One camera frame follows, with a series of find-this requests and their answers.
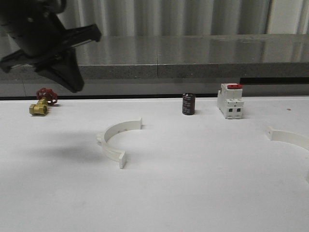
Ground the grey corrugated curtain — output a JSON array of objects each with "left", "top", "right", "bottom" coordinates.
[{"left": 59, "top": 0, "right": 309, "bottom": 36}]

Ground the black cylindrical capacitor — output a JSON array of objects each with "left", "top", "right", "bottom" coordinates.
[{"left": 182, "top": 93, "right": 196, "bottom": 116}]

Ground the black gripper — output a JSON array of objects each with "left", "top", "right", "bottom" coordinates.
[{"left": 0, "top": 0, "right": 101, "bottom": 93}]

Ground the grey stone countertop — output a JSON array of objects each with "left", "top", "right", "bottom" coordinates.
[{"left": 0, "top": 33, "right": 309, "bottom": 85}]

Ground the white half pipe clamp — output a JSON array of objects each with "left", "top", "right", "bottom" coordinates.
[
  {"left": 97, "top": 117, "right": 142, "bottom": 169},
  {"left": 266, "top": 126, "right": 309, "bottom": 151}
]

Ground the brass valve red handwheel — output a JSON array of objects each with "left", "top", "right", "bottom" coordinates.
[{"left": 29, "top": 88, "right": 58, "bottom": 116}]

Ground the white circuit breaker red switch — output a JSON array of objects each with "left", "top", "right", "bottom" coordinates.
[{"left": 217, "top": 83, "right": 244, "bottom": 119}]

